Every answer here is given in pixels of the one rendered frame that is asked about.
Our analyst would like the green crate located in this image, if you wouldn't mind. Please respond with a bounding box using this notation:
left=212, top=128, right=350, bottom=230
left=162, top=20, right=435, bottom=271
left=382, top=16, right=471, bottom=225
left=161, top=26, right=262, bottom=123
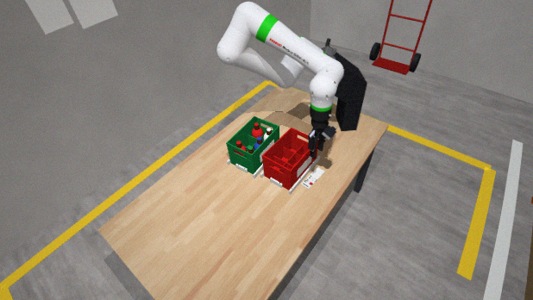
left=226, top=120, right=279, bottom=174

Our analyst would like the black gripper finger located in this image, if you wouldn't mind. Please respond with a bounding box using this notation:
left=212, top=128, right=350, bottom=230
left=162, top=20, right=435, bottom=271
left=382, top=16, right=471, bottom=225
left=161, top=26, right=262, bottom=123
left=308, top=130, right=322, bottom=159
left=317, top=131, right=326, bottom=151

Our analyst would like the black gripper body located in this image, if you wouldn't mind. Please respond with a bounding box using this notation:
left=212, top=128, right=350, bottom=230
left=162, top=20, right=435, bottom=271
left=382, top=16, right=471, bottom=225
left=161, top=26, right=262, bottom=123
left=311, top=118, right=329, bottom=135

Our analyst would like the blue bottle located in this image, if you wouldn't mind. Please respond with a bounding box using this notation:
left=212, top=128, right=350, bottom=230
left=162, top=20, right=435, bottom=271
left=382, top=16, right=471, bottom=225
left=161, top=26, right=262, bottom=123
left=254, top=137, right=263, bottom=150

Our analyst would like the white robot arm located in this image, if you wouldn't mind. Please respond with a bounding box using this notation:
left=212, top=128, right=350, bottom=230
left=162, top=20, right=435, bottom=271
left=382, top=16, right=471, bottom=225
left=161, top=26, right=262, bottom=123
left=216, top=2, right=344, bottom=122

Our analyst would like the white paper pick list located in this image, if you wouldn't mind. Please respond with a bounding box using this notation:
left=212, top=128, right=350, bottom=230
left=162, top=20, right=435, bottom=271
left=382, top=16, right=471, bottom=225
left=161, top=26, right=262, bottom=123
left=302, top=167, right=324, bottom=188

